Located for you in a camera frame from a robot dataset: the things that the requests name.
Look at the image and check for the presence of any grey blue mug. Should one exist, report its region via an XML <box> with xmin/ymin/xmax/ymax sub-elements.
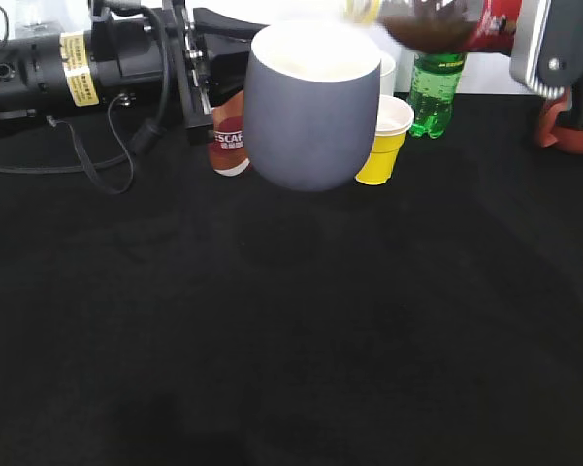
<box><xmin>243</xmin><ymin>19</ymin><xmax>381</xmax><ymax>191</ymax></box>

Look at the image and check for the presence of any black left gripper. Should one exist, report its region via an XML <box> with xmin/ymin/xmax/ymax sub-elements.
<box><xmin>162</xmin><ymin>1</ymin><xmax>265</xmax><ymax>146</ymax></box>

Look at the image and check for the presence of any white mug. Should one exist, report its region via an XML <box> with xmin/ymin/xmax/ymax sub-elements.
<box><xmin>380</xmin><ymin>51</ymin><xmax>397</xmax><ymax>96</ymax></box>

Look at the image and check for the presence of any Nescafe coffee bottle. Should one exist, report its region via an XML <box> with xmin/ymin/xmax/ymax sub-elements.
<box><xmin>208</xmin><ymin>91</ymin><xmax>250</xmax><ymax>177</ymax></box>

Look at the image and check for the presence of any red brown mug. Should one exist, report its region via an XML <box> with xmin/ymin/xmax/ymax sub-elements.
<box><xmin>534</xmin><ymin>90</ymin><xmax>583</xmax><ymax>155</ymax></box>

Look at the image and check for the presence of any black cable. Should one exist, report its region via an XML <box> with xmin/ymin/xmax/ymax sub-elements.
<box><xmin>0</xmin><ymin>18</ymin><xmax>172</xmax><ymax>196</ymax></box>

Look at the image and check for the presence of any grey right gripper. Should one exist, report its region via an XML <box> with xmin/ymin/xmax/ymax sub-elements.
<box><xmin>510</xmin><ymin>0</ymin><xmax>583</xmax><ymax>99</ymax></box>

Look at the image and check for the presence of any green Sprite bottle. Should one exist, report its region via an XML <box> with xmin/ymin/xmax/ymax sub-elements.
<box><xmin>407</xmin><ymin>53</ymin><xmax>468</xmax><ymax>139</ymax></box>

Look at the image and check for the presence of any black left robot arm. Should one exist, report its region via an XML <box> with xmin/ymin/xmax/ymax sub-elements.
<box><xmin>0</xmin><ymin>1</ymin><xmax>263</xmax><ymax>148</ymax></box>

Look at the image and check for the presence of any cola bottle red label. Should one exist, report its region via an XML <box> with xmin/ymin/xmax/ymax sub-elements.
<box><xmin>343</xmin><ymin>0</ymin><xmax>520</xmax><ymax>57</ymax></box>

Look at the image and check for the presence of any yellow paper cup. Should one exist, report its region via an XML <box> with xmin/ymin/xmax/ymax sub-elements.
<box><xmin>355</xmin><ymin>95</ymin><xmax>415</xmax><ymax>186</ymax></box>

